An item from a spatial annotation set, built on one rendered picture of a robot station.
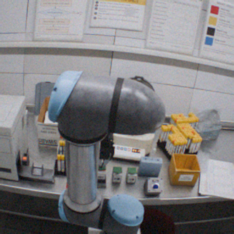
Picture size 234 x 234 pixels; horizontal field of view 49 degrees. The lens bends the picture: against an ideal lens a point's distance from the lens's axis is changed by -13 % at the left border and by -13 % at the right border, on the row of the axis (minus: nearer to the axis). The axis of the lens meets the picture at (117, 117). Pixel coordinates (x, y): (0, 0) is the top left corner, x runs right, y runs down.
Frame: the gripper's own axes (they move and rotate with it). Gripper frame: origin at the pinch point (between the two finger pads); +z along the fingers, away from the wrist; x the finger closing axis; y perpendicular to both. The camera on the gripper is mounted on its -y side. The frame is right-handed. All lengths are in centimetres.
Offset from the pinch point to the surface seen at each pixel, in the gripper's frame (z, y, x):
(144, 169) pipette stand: 4.6, 4.5, -20.1
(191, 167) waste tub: 8.2, 10.6, -46.6
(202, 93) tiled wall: -13, 57, -62
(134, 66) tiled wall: -25, 57, -17
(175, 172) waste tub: 1.3, -1.3, -33.5
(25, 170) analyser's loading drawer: 5.9, -2.5, 34.5
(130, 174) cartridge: 4.3, 0.3, -13.1
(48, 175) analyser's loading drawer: 5.9, -3.2, 23.4
